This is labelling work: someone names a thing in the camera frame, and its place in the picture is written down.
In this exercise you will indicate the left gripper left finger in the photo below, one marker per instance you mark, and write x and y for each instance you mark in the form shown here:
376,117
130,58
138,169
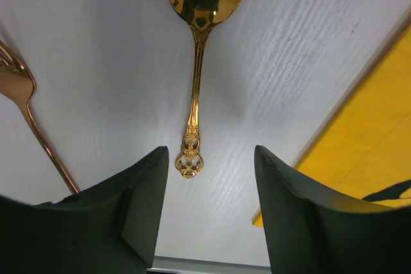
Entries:
111,227

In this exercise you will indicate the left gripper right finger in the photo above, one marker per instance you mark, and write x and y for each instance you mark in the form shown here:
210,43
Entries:
312,228

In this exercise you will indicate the yellow Pikachu cloth mat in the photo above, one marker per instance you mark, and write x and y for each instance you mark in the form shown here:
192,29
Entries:
365,150

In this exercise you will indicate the copper fork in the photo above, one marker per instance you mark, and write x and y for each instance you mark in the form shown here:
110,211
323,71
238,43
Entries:
19,86

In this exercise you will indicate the gold spoon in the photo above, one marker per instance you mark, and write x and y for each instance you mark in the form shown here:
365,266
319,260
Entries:
201,16

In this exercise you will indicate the aluminium mounting rail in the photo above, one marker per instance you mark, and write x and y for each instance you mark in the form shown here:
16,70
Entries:
188,266

